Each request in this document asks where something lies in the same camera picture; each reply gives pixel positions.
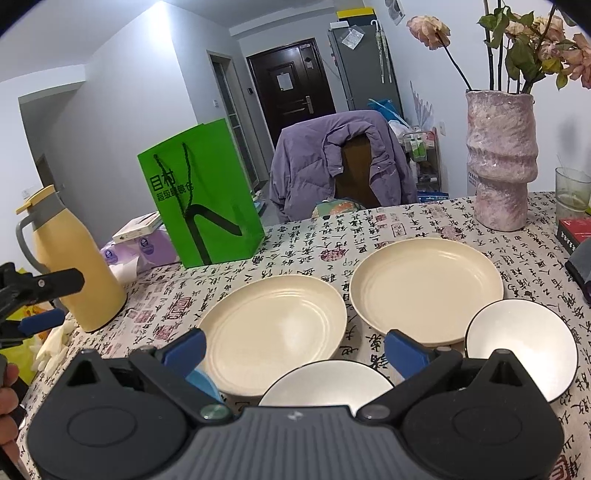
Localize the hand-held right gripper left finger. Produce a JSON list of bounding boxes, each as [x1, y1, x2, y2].
[[58, 329, 234, 426]]

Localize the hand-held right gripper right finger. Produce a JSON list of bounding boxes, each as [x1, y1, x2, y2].
[[358, 329, 532, 426]]

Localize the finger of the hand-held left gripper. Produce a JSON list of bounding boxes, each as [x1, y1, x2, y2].
[[0, 308, 66, 349], [0, 262, 86, 309]]

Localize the blue bowl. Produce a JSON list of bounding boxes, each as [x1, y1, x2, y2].
[[185, 367, 221, 402]]

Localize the cream round plate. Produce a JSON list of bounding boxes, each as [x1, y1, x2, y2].
[[198, 274, 348, 398], [349, 237, 505, 348]]

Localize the white black-rimmed bowl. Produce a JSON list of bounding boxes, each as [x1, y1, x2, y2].
[[464, 299, 579, 404], [259, 360, 393, 409]]

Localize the person's left hand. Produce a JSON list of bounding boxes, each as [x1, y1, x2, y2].
[[0, 362, 21, 464]]

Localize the yellow thermos jug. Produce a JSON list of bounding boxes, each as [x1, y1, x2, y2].
[[14, 185, 127, 333]]

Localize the white rubber glove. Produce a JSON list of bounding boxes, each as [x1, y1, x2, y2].
[[34, 318, 77, 372]]

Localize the yellow-green snack bag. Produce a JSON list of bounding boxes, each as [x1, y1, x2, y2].
[[0, 339, 44, 386]]

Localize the white flat box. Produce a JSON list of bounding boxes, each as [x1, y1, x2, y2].
[[112, 212, 164, 244]]

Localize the purple tissue pack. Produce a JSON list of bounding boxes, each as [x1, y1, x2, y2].
[[99, 226, 181, 282]]

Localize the calligraphy print tablecloth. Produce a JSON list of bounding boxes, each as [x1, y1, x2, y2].
[[18, 191, 591, 480]]

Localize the patterned seat cushion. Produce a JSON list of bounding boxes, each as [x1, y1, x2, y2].
[[311, 198, 370, 219]]

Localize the green paper bag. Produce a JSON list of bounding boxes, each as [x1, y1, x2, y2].
[[137, 117, 265, 268]]

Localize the brown wooden chair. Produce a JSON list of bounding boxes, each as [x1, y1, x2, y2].
[[335, 134, 380, 208]]

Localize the metal trolley rack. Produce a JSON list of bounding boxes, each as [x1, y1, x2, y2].
[[401, 130, 441, 195]]

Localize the grey and purple cloth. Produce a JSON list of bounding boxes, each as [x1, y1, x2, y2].
[[564, 244, 591, 305]]

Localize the red and black box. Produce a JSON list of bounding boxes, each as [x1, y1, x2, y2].
[[556, 218, 591, 254]]

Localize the purple puffer jacket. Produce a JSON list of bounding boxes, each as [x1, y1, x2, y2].
[[269, 110, 419, 223]]

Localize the pink textured vase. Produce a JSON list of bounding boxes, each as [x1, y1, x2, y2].
[[464, 90, 540, 232]]

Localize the clear drinking glass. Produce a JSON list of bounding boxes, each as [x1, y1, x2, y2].
[[554, 167, 591, 221]]

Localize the grey interior doorway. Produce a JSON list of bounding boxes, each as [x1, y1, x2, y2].
[[208, 52, 259, 185]]

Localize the white leaf decoration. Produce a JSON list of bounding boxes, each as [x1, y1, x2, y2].
[[410, 80, 435, 127]]

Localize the blue plastic bag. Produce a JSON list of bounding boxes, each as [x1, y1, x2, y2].
[[367, 97, 403, 121]]

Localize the dark brown entrance door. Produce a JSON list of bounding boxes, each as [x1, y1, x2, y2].
[[246, 41, 337, 151]]

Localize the grey refrigerator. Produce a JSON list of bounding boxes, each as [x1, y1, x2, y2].
[[328, 21, 403, 114]]

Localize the white folded umbrella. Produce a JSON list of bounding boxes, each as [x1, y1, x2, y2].
[[370, 21, 393, 85]]

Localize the dried pink rose bouquet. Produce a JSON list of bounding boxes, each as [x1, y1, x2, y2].
[[406, 0, 591, 95]]

